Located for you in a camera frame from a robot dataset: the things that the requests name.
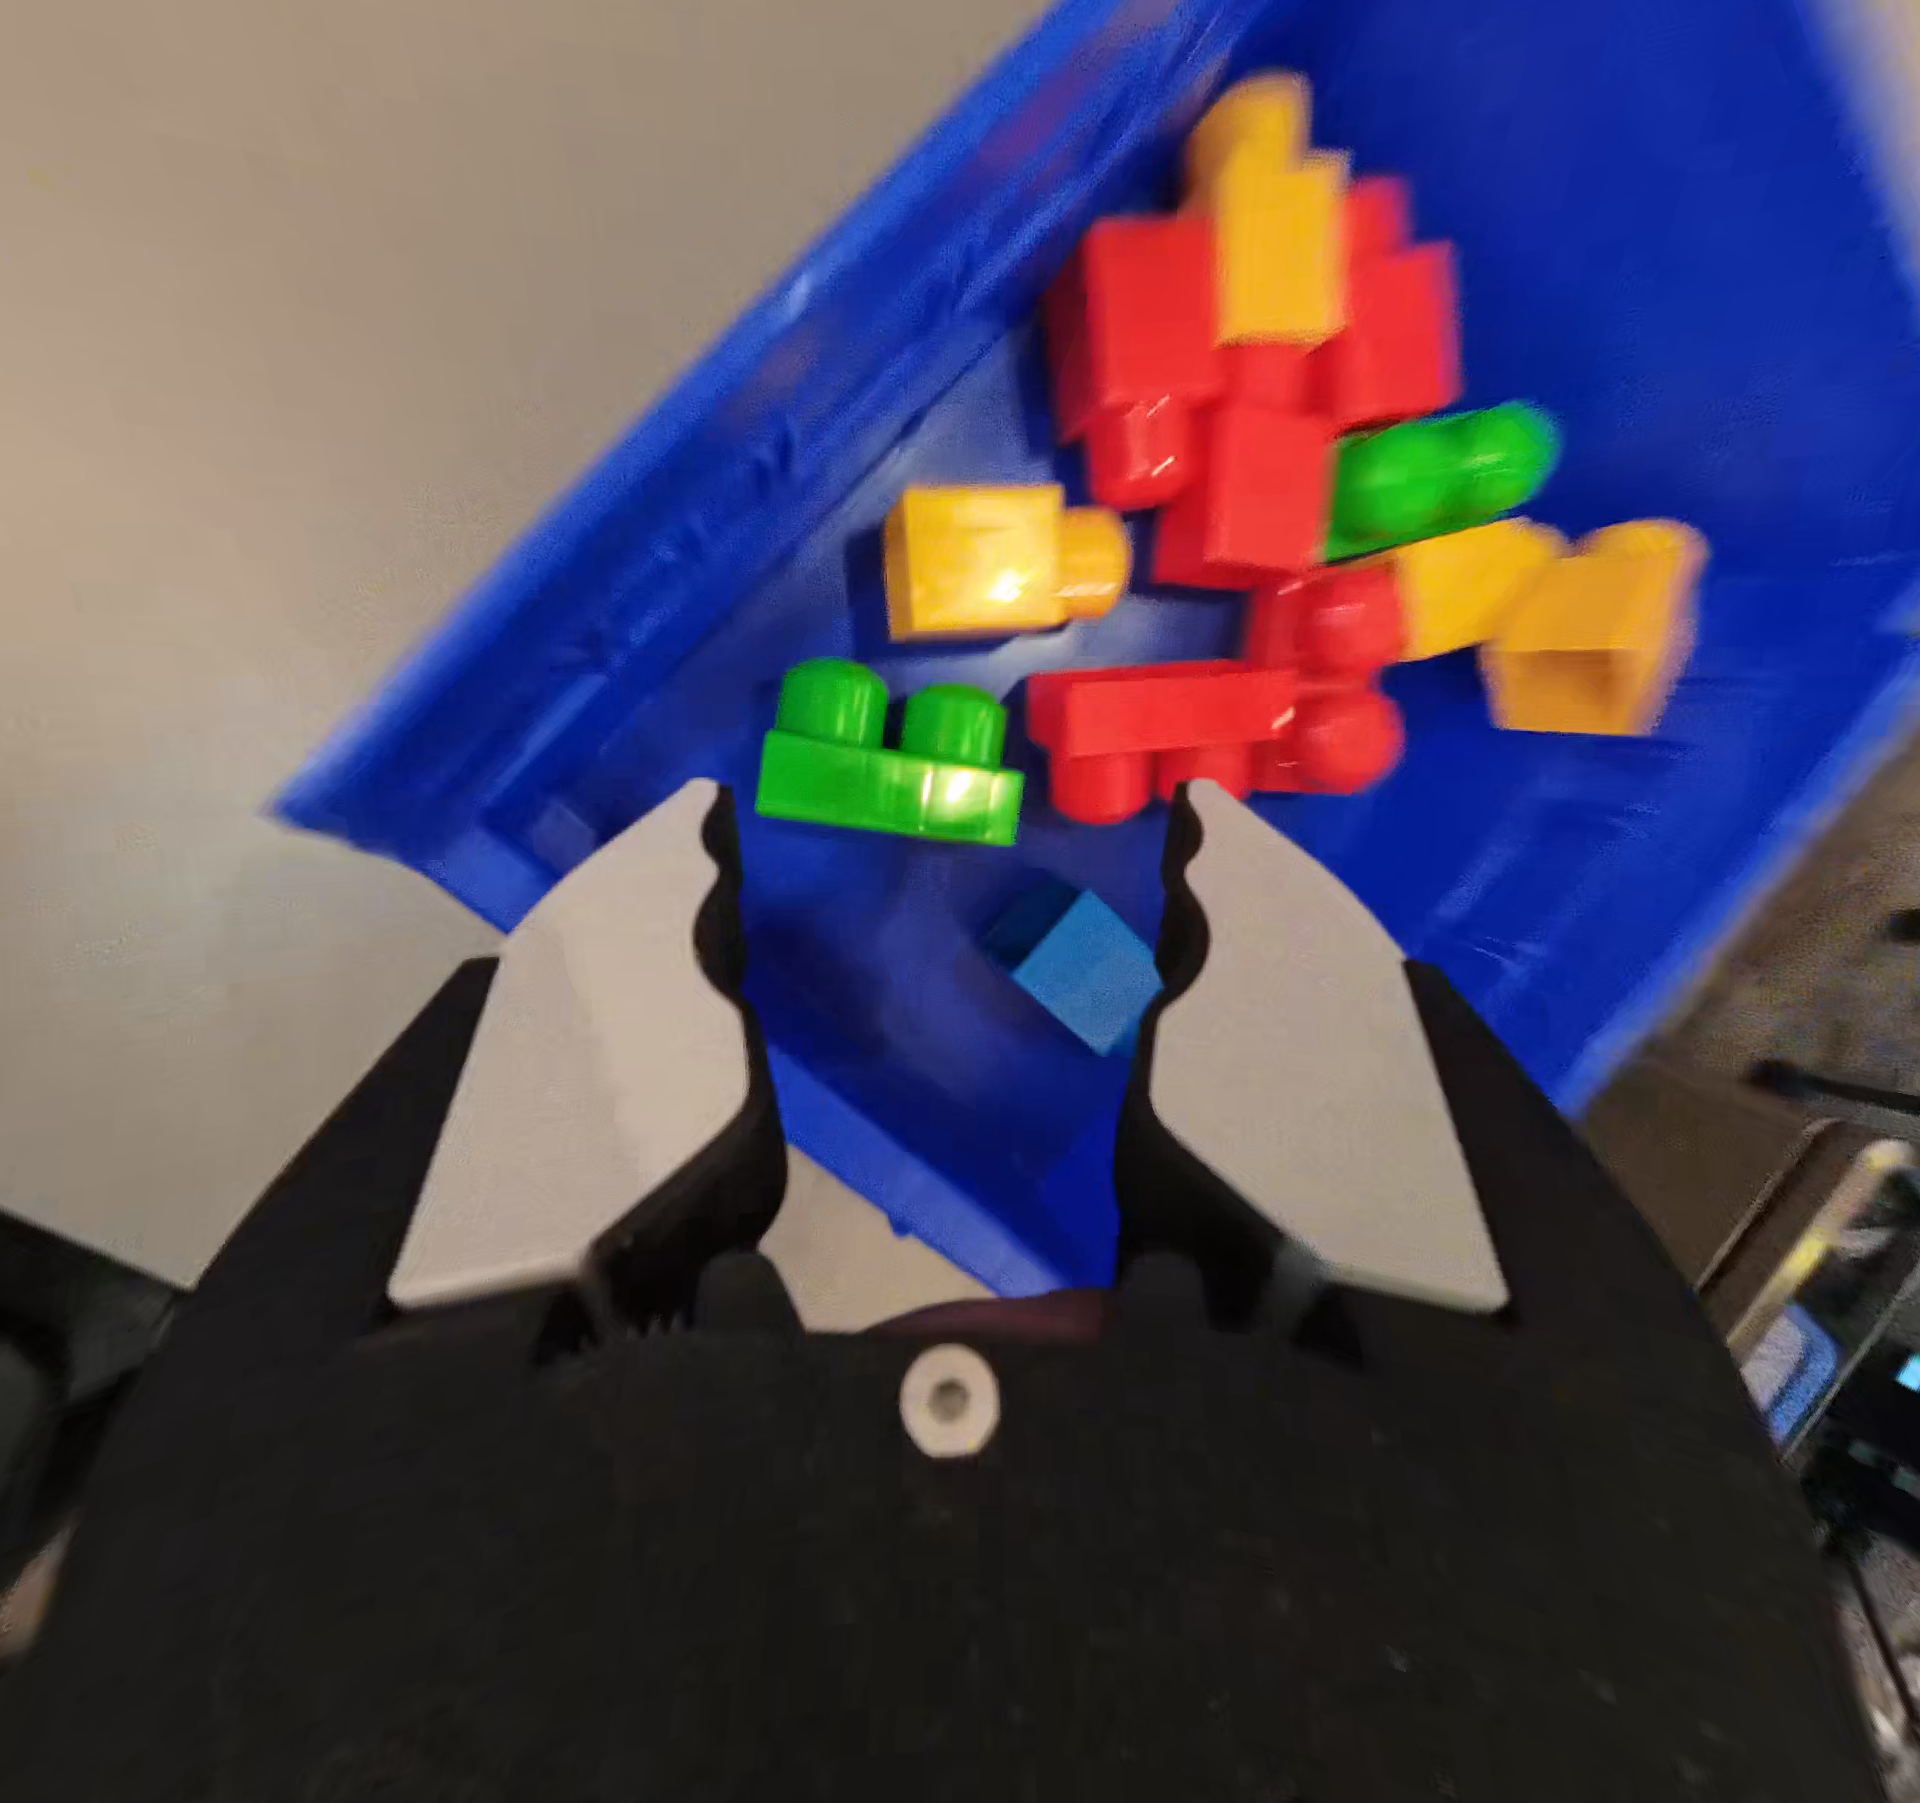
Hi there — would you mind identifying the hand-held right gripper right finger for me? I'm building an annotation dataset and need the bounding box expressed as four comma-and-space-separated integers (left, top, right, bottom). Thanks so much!
1114, 779, 1508, 1362

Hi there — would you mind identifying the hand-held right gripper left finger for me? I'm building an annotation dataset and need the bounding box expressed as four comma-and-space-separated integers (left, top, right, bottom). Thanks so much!
386, 779, 789, 1362

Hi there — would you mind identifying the green double toy block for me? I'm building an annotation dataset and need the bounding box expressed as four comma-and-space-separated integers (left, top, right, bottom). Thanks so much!
754, 659, 1026, 847

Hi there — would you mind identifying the pile of colourful toy blocks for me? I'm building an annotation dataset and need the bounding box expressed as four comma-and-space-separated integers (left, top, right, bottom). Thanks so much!
1025, 70, 1712, 826

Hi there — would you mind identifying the blue plastic bin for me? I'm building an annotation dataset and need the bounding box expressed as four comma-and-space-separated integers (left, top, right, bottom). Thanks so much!
271, 0, 1920, 1303

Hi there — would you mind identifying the grey desk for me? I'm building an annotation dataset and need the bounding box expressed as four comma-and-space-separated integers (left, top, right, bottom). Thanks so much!
0, 0, 1202, 1337

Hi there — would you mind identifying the person's dark sweatshirt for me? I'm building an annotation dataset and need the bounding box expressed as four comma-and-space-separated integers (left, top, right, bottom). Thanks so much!
0, 1210, 183, 1655

